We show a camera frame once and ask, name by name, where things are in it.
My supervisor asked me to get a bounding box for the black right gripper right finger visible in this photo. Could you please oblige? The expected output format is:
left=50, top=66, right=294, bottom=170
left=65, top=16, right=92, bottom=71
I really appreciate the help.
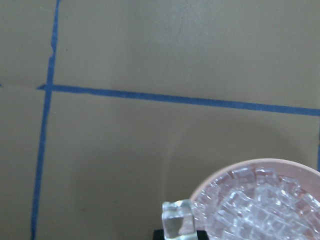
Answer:
left=196, top=230, right=208, bottom=240

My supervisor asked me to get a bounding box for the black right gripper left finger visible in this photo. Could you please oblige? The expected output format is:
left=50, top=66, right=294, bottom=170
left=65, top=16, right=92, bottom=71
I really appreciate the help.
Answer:
left=153, top=229, right=165, bottom=240

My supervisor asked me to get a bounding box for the clear ice cube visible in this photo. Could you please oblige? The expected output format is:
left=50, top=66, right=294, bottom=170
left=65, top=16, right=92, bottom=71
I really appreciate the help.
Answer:
left=161, top=199, right=198, bottom=240

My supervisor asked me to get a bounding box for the pile of clear ice cubes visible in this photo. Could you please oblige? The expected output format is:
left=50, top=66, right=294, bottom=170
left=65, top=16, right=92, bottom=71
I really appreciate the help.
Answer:
left=192, top=166, right=320, bottom=240

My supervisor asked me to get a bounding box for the pink bowl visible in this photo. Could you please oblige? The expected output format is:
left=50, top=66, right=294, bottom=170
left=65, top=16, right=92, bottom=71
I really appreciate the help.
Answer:
left=189, top=157, right=320, bottom=240

